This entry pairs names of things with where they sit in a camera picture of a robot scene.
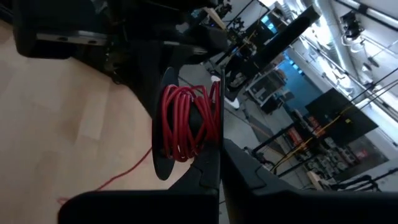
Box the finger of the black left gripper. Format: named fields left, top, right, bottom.
left=118, top=43, right=175, bottom=119
left=175, top=46, right=203, bottom=74

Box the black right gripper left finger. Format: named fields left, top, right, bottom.
left=169, top=143, right=221, bottom=190

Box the tall black pillar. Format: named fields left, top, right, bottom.
left=228, top=5, right=322, bottom=82

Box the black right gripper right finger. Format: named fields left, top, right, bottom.
left=223, top=139, right=299, bottom=191

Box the yellow hanging cable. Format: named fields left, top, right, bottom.
left=270, top=105, right=355, bottom=172

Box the black monitor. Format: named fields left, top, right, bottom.
left=305, top=87, right=379, bottom=140

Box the thin red wire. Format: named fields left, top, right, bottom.
left=57, top=81, right=222, bottom=205

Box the black ceiling device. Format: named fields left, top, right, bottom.
left=339, top=11, right=366, bottom=47

